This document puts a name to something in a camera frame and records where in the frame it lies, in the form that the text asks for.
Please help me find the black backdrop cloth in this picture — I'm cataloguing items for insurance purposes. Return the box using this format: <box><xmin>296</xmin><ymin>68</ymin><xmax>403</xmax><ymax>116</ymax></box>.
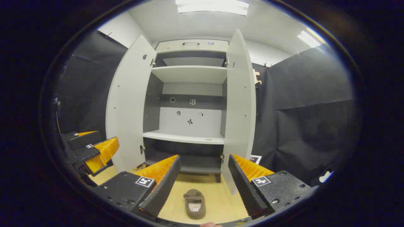
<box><xmin>54</xmin><ymin>30</ymin><xmax>355</xmax><ymax>188</ymax></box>

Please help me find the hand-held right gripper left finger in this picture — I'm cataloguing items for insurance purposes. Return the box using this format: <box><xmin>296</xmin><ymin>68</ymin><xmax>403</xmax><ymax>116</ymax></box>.
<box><xmin>93</xmin><ymin>154</ymin><xmax>181</xmax><ymax>218</ymax></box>

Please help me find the white cabinet door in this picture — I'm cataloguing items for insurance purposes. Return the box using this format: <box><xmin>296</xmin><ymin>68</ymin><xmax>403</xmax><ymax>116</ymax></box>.
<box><xmin>106</xmin><ymin>35</ymin><xmax>157</xmax><ymax>173</ymax></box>
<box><xmin>220</xmin><ymin>29</ymin><xmax>257</xmax><ymax>195</ymax></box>

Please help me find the large ceiling light panel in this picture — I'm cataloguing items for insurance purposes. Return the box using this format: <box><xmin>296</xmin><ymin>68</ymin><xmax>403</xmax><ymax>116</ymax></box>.
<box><xmin>175</xmin><ymin>0</ymin><xmax>250</xmax><ymax>16</ymax></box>

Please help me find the white shoe cabinet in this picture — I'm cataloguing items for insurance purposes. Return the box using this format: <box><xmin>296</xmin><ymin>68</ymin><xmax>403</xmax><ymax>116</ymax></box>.
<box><xmin>106</xmin><ymin>29</ymin><xmax>257</xmax><ymax>195</ymax></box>

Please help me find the small ceiling light panel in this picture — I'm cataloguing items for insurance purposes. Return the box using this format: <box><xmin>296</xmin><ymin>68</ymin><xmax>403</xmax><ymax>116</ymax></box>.
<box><xmin>297</xmin><ymin>30</ymin><xmax>322</xmax><ymax>48</ymax></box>

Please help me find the brown fuzzy shoe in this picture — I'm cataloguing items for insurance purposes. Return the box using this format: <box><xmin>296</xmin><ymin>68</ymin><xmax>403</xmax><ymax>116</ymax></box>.
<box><xmin>183</xmin><ymin>189</ymin><xmax>206</xmax><ymax>220</ymax></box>

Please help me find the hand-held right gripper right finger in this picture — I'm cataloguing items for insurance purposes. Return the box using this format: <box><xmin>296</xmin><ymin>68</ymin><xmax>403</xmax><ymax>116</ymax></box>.
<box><xmin>228</xmin><ymin>154</ymin><xmax>313</xmax><ymax>220</ymax></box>

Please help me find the white cabinet drawer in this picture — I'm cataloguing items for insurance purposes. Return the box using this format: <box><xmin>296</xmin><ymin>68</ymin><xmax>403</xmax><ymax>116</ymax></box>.
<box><xmin>156</xmin><ymin>39</ymin><xmax>229</xmax><ymax>53</ymax></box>

